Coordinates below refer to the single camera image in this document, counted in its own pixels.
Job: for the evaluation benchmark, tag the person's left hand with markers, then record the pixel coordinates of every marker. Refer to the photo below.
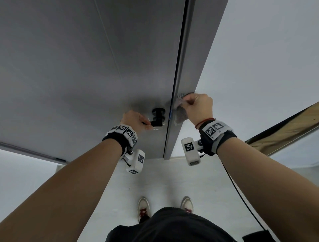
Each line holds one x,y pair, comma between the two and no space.
134,122

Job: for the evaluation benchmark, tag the person's right hand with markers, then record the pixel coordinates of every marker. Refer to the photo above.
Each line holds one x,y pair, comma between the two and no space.
200,108

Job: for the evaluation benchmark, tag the grey cleaning cloth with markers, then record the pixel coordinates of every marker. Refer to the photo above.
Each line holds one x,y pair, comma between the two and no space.
180,116

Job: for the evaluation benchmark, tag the person's left forearm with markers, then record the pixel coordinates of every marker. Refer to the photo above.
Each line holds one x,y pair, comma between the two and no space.
62,197

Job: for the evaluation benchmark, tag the person's right forearm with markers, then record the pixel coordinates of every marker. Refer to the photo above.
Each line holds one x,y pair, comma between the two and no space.
274,187

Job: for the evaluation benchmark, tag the left wristband with markers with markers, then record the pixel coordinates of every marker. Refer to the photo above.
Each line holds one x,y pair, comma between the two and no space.
124,129

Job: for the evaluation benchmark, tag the wristband with markers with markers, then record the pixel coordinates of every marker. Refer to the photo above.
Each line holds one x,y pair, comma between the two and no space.
214,129
124,129

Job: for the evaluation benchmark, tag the right wristband with markers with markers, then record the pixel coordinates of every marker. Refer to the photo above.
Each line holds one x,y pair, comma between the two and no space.
214,129

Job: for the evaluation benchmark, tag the white marker cube on wrist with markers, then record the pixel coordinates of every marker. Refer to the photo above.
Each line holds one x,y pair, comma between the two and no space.
135,162

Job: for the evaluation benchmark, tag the white and red left shoe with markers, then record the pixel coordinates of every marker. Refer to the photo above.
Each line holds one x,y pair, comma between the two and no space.
143,207

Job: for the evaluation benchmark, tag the white and red shoe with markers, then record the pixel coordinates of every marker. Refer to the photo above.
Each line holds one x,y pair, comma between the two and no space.
143,207
187,204

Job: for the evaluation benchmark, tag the brown cardboard sheet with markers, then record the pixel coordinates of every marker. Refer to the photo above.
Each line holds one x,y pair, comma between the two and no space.
286,129

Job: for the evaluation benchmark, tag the white and red right shoe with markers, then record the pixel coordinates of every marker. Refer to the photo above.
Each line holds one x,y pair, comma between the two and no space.
187,204

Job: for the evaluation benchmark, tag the black trousers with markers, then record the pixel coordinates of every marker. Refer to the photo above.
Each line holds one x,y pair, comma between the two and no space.
144,219

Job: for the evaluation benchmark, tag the black shirt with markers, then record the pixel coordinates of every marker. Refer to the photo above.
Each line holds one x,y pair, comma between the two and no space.
172,229

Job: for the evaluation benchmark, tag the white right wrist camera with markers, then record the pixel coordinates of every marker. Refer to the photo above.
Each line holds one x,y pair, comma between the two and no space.
190,149

